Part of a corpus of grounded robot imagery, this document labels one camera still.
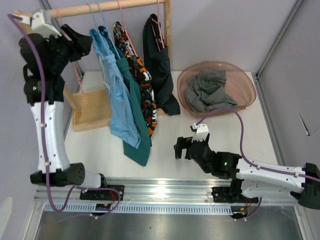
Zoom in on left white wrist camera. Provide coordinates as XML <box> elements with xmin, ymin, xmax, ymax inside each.
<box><xmin>13</xmin><ymin>8</ymin><xmax>62</xmax><ymax>38</ymax></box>

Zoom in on pink hanger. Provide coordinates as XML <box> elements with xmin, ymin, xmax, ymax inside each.
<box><xmin>116</xmin><ymin>0</ymin><xmax>138</xmax><ymax>57</ymax></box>
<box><xmin>151</xmin><ymin>0</ymin><xmax>165</xmax><ymax>52</ymax></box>
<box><xmin>55</xmin><ymin>8</ymin><xmax>84</xmax><ymax>94</ymax></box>

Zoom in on grey shorts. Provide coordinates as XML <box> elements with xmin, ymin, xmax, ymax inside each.
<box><xmin>184</xmin><ymin>68</ymin><xmax>238</xmax><ymax>113</ymax></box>

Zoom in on light blue hanger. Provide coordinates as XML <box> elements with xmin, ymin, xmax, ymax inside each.
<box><xmin>86</xmin><ymin>3</ymin><xmax>111</xmax><ymax>66</ymax></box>
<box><xmin>96</xmin><ymin>2</ymin><xmax>124</xmax><ymax>60</ymax></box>

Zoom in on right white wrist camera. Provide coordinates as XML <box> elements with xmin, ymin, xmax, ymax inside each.
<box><xmin>190</xmin><ymin>123</ymin><xmax>209</xmax><ymax>142</ymax></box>

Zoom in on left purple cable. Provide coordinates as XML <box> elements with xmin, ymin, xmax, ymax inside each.
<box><xmin>7</xmin><ymin>13</ymin><xmax>121</xmax><ymax>221</ymax></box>

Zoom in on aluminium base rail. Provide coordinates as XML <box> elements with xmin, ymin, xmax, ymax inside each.
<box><xmin>32</xmin><ymin>176</ymin><xmax>307</xmax><ymax>216</ymax></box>

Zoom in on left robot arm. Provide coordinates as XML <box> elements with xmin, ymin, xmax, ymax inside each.
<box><xmin>19</xmin><ymin>24</ymin><xmax>109</xmax><ymax>200</ymax></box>

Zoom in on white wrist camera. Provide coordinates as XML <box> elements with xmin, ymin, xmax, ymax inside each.
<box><xmin>190</xmin><ymin>123</ymin><xmax>209</xmax><ymax>142</ymax></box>
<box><xmin>13</xmin><ymin>8</ymin><xmax>62</xmax><ymax>38</ymax></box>

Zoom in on orange camouflage shorts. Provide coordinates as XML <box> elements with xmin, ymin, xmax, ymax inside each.
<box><xmin>113</xmin><ymin>21</ymin><xmax>158</xmax><ymax>137</ymax></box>

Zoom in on wooden clothes rack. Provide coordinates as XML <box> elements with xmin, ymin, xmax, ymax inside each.
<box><xmin>46</xmin><ymin>0</ymin><xmax>171</xmax><ymax>132</ymax></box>

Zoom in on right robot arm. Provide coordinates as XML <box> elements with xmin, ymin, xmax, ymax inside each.
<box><xmin>173</xmin><ymin>137</ymin><xmax>320</xmax><ymax>210</ymax></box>

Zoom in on black shorts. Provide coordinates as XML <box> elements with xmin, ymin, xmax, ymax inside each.
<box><xmin>142</xmin><ymin>13</ymin><xmax>181</xmax><ymax>116</ymax></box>

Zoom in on light blue shorts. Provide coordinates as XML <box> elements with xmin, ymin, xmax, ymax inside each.
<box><xmin>89</xmin><ymin>28</ymin><xmax>141</xmax><ymax>149</ymax></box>

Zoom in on pink translucent plastic basin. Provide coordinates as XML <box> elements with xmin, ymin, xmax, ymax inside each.
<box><xmin>177</xmin><ymin>61</ymin><xmax>257</xmax><ymax>118</ymax></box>

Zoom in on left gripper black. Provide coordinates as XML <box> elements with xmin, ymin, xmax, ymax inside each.
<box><xmin>43</xmin><ymin>23</ymin><xmax>93</xmax><ymax>73</ymax></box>

